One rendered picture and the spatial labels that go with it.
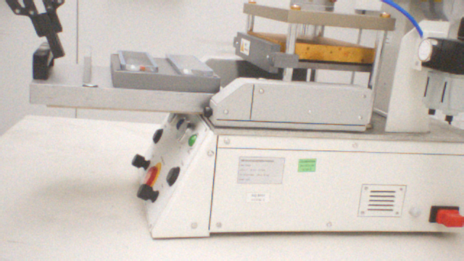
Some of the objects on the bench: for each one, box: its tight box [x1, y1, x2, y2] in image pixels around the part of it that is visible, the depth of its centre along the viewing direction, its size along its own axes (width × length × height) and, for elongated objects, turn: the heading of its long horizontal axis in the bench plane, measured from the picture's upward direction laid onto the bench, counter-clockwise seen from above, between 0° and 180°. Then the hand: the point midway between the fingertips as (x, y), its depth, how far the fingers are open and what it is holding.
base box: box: [144, 113, 464, 238], centre depth 102 cm, size 54×38×17 cm
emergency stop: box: [143, 166, 158, 186], centre depth 98 cm, size 2×4×4 cm, turn 172°
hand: (51, 35), depth 88 cm, fingers closed
